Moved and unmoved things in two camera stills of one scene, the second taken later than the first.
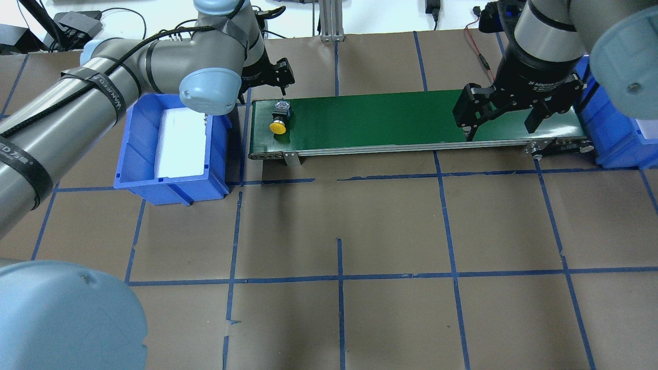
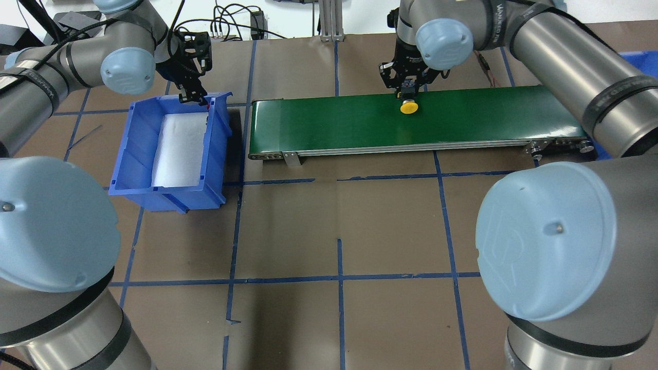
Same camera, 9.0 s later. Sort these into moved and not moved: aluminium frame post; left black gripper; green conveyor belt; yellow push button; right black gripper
Moved: right black gripper; left black gripper; yellow push button
Not moved: green conveyor belt; aluminium frame post
